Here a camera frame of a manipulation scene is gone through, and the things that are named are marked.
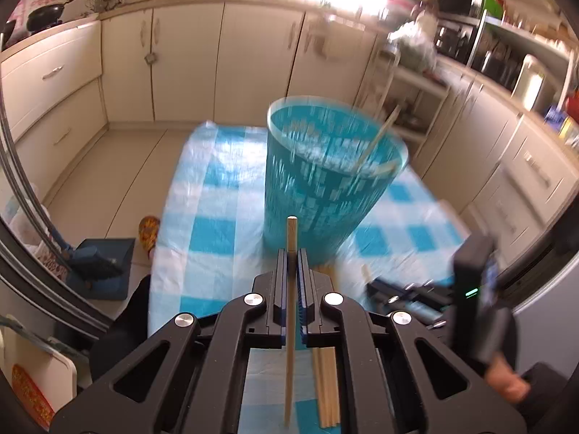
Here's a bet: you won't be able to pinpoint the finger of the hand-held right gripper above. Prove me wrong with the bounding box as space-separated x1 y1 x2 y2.
367 279 456 303
384 297 449 329

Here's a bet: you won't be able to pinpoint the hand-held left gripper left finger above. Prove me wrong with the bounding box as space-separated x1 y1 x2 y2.
50 250 288 434

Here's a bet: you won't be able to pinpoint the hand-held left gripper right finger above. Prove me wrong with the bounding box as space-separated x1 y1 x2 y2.
297 250 528 434

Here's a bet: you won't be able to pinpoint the wooden chopstick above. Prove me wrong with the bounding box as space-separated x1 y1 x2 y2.
283 216 299 428
318 348 332 428
312 348 327 428
355 104 401 173

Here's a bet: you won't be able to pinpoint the teal plastic basket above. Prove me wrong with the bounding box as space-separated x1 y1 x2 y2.
262 95 409 267

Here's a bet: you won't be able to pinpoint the person's right hand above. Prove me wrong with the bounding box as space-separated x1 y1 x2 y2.
486 355 531 404

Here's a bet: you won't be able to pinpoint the blue checked tablecloth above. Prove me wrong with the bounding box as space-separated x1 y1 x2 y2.
148 120 471 434

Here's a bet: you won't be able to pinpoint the cream cabinets with drawers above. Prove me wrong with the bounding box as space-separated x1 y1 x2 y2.
414 68 579 258

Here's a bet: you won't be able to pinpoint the patterned slipper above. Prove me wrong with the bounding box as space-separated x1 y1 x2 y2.
137 216 162 259

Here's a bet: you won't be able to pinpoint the dark blue box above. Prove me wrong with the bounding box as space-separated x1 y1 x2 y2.
67 236 137 303

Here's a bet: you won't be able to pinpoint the white storage trolley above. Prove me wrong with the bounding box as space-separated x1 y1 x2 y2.
356 47 449 157

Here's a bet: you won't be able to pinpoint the white thermos appliance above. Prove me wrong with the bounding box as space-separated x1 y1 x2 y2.
510 53 549 111

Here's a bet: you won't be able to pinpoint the cream door cabinets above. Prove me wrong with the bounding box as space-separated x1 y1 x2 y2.
100 2 381 124

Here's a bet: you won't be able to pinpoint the white hanging door bin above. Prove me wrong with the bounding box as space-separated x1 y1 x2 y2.
304 20 358 61

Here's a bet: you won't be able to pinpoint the black toaster oven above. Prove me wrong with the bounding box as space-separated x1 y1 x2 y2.
434 20 481 66

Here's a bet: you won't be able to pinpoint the white countertop shelf rack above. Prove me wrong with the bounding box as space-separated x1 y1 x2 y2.
466 9 575 114

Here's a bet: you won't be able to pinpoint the plastic bag of greens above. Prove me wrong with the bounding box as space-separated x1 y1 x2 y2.
386 9 440 74

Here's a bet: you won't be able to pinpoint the white plastic bag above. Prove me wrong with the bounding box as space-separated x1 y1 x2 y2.
0 183 52 256

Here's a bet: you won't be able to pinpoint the white cutting board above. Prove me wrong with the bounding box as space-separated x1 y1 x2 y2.
0 325 79 432

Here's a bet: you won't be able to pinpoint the cream drawer cabinet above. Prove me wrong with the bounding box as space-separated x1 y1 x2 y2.
0 20 109 166

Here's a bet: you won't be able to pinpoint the black wok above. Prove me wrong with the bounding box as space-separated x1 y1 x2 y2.
26 0 91 33

